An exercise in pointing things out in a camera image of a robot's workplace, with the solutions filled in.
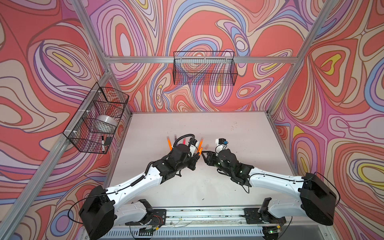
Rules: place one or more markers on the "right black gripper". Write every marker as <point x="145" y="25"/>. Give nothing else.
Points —
<point x="210" y="157"/>

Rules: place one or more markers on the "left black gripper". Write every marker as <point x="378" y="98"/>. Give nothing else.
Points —
<point x="194" y="160"/>

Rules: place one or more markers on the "orange highlighter top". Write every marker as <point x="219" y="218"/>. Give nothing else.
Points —
<point x="169" y="143"/>

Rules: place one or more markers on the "orange highlighter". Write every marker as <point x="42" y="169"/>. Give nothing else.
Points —
<point x="199" y="145"/>
<point x="169" y="143"/>

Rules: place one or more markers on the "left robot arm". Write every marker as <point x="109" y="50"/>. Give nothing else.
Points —
<point x="102" y="208"/>

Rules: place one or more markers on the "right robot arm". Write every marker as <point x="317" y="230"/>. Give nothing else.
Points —
<point x="309" y="195"/>

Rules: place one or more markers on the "black marker in basket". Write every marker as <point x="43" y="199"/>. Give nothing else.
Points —
<point x="103" y="144"/>

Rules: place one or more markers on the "white tape roll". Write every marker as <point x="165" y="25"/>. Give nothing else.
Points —
<point x="108" y="120"/>

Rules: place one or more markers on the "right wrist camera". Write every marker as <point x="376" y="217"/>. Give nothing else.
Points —
<point x="221" y="144"/>

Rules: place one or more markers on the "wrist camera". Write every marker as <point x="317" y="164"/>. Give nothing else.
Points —
<point x="221" y="144"/>
<point x="193" y="144"/>

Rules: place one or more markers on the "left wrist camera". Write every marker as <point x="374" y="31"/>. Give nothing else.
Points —
<point x="193" y="144"/>

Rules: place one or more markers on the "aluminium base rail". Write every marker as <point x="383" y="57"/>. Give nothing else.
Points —
<point x="210" y="216"/>

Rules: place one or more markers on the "back black wire basket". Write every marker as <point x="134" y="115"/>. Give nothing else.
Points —
<point x="204" y="68"/>

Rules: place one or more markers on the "black wire basket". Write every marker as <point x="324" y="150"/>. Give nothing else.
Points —
<point x="84" y="131"/>
<point x="204" y="68"/>

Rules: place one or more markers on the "left black wire basket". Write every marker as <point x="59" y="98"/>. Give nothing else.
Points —
<point x="84" y="131"/>

